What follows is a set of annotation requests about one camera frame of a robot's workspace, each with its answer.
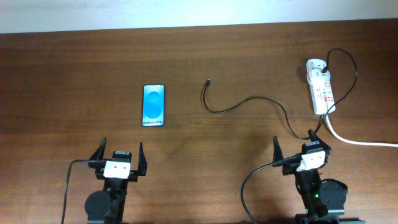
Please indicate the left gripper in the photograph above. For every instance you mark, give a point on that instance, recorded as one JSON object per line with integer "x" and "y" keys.
{"x": 141, "y": 166}

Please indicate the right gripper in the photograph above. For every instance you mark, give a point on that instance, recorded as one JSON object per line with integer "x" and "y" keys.
{"x": 290, "y": 167}

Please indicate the white power strip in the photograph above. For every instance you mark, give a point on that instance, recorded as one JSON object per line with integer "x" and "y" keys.
{"x": 322, "y": 95}

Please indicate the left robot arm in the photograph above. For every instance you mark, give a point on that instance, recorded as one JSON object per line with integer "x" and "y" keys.
{"x": 107, "y": 205}

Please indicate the white USB charger adapter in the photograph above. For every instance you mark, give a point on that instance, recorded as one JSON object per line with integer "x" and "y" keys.
{"x": 317, "y": 76}

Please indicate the blue Galaxy smartphone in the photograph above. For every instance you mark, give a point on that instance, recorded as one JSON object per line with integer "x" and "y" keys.
{"x": 153, "y": 105}

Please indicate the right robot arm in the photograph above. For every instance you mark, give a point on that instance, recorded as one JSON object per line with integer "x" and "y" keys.
{"x": 323, "y": 199}

